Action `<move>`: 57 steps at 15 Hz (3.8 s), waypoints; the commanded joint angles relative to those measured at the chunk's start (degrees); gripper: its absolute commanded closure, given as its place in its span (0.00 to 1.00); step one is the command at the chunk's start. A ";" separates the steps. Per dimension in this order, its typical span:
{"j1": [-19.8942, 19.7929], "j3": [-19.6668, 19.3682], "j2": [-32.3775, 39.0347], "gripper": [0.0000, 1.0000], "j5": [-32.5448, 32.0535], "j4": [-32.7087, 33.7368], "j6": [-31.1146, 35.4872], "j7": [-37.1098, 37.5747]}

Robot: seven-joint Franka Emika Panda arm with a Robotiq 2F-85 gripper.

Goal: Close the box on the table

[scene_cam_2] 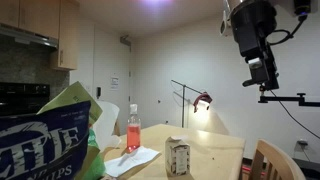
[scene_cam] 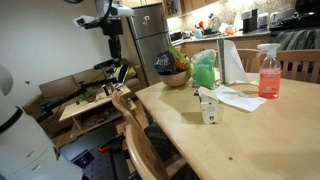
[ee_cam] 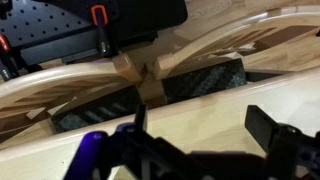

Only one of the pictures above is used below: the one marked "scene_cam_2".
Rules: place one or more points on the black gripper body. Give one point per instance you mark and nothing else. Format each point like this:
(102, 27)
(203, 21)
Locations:
(252, 22)

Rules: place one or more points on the small white patterned carton box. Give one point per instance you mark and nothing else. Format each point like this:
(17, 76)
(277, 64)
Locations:
(177, 156)

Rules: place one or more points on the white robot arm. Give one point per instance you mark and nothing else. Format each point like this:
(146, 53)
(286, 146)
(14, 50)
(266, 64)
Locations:
(299, 9)

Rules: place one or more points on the lamp with red clamp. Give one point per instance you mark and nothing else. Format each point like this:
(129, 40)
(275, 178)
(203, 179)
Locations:
(202, 101)

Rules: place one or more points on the wooden chair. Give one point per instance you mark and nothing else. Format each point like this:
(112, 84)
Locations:
(272, 163)

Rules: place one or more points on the white door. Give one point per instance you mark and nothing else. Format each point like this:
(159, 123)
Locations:
(111, 73)

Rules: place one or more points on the pink liquid spray bottle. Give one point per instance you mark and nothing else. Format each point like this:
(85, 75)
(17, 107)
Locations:
(133, 129)

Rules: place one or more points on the light green paper bag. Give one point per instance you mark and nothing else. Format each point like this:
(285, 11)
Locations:
(75, 93)

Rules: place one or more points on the wooden upper cabinets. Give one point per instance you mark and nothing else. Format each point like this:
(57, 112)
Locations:
(52, 23)

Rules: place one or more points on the white paper towel sheet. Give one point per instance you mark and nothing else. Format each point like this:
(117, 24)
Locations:
(117, 167)

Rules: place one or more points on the green plastic bag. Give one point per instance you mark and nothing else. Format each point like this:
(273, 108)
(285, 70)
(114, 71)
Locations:
(96, 168)

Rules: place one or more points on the blue chips bag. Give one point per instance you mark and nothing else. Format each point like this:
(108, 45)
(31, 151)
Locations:
(48, 146)

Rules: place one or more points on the black stove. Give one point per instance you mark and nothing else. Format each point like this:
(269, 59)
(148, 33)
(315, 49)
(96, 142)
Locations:
(22, 98)

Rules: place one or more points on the black camera on boom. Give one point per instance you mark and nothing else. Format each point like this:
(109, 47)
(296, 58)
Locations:
(300, 99)

